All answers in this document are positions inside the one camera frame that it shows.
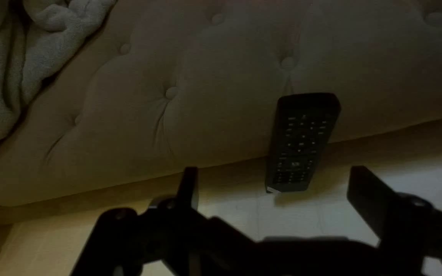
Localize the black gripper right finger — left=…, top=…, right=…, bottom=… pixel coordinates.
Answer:
left=347, top=165, right=427, bottom=254

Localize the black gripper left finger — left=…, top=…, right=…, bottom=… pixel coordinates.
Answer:
left=174, top=167, right=198, bottom=210

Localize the black remote control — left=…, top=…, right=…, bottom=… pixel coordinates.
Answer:
left=264, top=92, right=341, bottom=193

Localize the grey blanket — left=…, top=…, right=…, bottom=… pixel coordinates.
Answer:
left=0, top=0, right=117, bottom=141

